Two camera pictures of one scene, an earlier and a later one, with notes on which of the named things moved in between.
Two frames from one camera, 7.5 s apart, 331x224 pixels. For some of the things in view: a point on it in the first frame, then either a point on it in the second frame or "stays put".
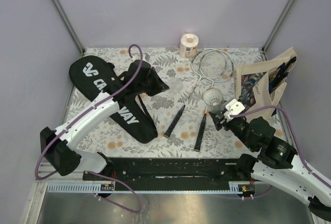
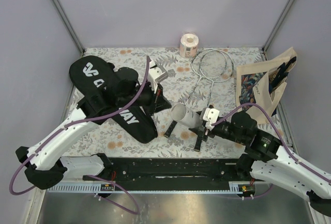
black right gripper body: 223,121 -> 211,133
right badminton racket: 216,66 stays put
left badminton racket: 205,63 stays put
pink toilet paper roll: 189,44 stays put
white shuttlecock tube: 213,98 -> 180,113
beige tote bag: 260,84 stays put
